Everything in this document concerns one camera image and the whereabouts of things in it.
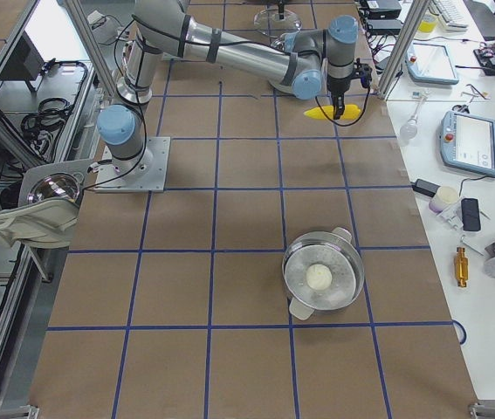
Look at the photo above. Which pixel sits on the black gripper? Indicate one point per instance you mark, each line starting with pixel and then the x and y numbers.
pixel 339 84

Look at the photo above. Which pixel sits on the steel steamer pot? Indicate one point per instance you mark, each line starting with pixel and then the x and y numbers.
pixel 335 250

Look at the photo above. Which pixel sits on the blue teach pendant near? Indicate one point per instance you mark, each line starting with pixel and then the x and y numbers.
pixel 467 142

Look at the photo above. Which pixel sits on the black scissors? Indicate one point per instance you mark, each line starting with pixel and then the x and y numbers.
pixel 461 108

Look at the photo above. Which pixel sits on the blue teach pendant far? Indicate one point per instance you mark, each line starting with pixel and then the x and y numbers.
pixel 431 63

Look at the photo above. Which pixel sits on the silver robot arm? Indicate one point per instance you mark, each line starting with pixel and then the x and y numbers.
pixel 306 63

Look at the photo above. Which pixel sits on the white steamed bun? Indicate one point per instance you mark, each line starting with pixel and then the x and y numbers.
pixel 318 277

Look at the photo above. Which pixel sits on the white paper cup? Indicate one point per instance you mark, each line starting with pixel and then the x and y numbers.
pixel 443 198

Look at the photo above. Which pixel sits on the black power adapter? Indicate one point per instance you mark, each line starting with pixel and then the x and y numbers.
pixel 425 188

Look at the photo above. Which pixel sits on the glass pot lid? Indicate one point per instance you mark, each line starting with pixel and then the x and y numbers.
pixel 274 22

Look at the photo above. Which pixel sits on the gold metal cylinder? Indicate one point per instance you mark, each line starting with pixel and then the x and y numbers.
pixel 461 270

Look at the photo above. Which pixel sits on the blue teach pendant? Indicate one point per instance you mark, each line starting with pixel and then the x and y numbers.
pixel 467 142
pixel 431 63

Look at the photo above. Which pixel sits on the yellow plastic corn cob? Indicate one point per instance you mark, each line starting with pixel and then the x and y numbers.
pixel 351 112

